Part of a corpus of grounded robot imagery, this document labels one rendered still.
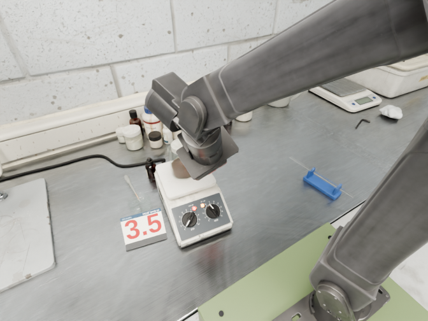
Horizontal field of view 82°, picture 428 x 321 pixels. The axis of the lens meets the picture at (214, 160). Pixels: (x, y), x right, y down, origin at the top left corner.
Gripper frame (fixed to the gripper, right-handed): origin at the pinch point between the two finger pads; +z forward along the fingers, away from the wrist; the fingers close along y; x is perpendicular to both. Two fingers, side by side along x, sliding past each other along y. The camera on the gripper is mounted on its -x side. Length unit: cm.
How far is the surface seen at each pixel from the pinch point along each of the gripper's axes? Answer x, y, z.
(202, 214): 8.4, 7.7, 3.1
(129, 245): 5.2, 24.7, 3.0
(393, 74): 0, -88, 43
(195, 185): 1.8, 5.6, 2.9
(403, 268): 39.7, -21.2, 3.9
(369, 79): -6, -86, 52
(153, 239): 7.0, 19.9, 4.1
